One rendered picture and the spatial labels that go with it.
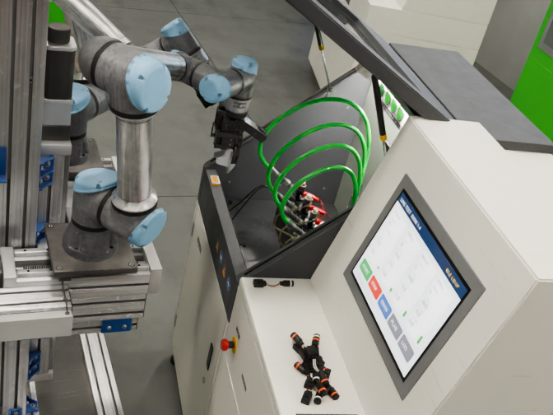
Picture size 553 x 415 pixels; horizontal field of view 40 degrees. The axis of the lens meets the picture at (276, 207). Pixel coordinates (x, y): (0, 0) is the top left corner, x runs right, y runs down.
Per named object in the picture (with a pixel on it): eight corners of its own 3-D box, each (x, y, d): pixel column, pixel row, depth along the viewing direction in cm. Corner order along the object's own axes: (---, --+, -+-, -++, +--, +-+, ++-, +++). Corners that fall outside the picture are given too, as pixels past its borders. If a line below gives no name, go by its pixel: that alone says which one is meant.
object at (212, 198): (198, 204, 285) (205, 168, 276) (210, 205, 286) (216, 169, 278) (225, 315, 235) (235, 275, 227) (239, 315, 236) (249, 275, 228)
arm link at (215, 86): (185, 93, 204) (209, 84, 213) (218, 109, 200) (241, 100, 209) (189, 67, 200) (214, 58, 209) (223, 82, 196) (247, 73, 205)
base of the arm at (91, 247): (66, 263, 201) (68, 232, 196) (58, 230, 212) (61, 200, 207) (123, 260, 207) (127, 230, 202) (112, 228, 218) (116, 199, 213)
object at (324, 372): (280, 341, 202) (285, 325, 199) (317, 341, 205) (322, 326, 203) (301, 406, 184) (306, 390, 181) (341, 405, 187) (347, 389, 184)
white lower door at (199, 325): (170, 336, 322) (196, 202, 286) (176, 336, 322) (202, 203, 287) (190, 462, 270) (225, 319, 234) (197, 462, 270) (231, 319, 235)
